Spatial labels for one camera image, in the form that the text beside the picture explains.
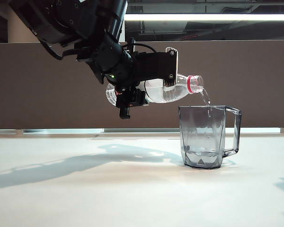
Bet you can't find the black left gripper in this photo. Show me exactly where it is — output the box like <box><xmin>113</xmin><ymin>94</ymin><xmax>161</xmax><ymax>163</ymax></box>
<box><xmin>113</xmin><ymin>51</ymin><xmax>149</xmax><ymax>119</ymax></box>

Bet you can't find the clear water bottle red label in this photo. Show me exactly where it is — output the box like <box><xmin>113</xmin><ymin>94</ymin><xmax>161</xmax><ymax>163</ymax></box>
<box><xmin>106</xmin><ymin>75</ymin><xmax>204</xmax><ymax>106</ymax></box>

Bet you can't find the grey transparent faceted plastic mug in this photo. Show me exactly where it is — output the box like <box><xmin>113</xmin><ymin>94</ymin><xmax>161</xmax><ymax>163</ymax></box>
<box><xmin>178</xmin><ymin>105</ymin><xmax>242</xmax><ymax>170</ymax></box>

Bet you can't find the brown desk partition screen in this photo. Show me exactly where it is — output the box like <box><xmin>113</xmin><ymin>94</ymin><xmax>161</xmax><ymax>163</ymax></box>
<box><xmin>0</xmin><ymin>42</ymin><xmax>284</xmax><ymax>130</ymax></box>

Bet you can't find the long white ceiling light strip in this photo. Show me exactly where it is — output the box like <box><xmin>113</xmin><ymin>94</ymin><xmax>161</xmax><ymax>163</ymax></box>
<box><xmin>124</xmin><ymin>13</ymin><xmax>284</xmax><ymax>21</ymax></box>

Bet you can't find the beige round column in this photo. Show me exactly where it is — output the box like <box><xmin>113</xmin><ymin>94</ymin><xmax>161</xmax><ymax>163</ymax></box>
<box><xmin>7</xmin><ymin>9</ymin><xmax>42</xmax><ymax>43</ymax></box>

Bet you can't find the silver partition base rail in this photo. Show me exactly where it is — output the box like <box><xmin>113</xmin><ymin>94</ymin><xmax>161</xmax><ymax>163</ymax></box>
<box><xmin>104</xmin><ymin>128</ymin><xmax>282</xmax><ymax>134</ymax></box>

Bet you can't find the black wrist camera mount bracket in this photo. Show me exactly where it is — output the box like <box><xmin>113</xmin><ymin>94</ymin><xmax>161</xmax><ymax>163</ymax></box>
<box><xmin>133</xmin><ymin>51</ymin><xmax>177</xmax><ymax>82</ymax></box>

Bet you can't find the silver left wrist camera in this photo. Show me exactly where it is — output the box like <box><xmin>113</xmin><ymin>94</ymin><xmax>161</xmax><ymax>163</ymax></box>
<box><xmin>162</xmin><ymin>46</ymin><xmax>180</xmax><ymax>92</ymax></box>

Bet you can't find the thin black camera cable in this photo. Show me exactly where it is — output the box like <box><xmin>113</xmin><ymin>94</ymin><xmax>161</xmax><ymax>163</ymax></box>
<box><xmin>130</xmin><ymin>37</ymin><xmax>157</xmax><ymax>53</ymax></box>

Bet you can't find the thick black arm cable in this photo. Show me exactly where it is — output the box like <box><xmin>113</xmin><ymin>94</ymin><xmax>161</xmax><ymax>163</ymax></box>
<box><xmin>40</xmin><ymin>41</ymin><xmax>86</xmax><ymax>61</ymax></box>

